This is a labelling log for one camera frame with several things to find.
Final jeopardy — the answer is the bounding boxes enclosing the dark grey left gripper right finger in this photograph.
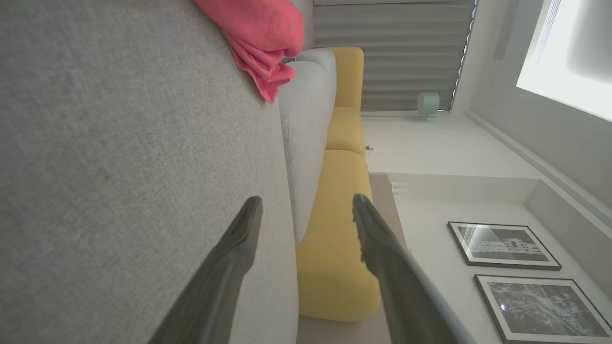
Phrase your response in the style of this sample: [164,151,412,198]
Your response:
[352,193,474,344]

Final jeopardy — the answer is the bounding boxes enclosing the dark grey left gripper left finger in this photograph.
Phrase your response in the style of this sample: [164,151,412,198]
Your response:
[148,196,263,344]

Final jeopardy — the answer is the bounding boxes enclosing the red shorts with white trim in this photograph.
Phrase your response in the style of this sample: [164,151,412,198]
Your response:
[194,0,305,105]

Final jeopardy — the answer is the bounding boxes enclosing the yellow sofa cushion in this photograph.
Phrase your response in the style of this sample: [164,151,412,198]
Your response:
[295,46,382,322]

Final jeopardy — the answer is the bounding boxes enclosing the black framed monochrome picture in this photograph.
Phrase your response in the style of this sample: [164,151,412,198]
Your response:
[448,221,562,271]
[473,274,612,344]

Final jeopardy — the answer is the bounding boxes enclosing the grey sofa back cushion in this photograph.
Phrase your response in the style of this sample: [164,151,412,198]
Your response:
[279,48,337,244]

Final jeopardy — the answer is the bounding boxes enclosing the grey fabric sofa seat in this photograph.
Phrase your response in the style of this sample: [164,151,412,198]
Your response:
[0,0,299,344]

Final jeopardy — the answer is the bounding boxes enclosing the mint green lamp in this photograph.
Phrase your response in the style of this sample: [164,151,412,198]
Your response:
[417,92,440,119]

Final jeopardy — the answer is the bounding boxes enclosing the grey pleated curtain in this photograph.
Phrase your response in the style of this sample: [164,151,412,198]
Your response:
[313,0,478,112]

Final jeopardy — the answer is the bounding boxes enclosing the bright white ceiling light panel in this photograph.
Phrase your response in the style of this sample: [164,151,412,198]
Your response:
[515,0,612,122]

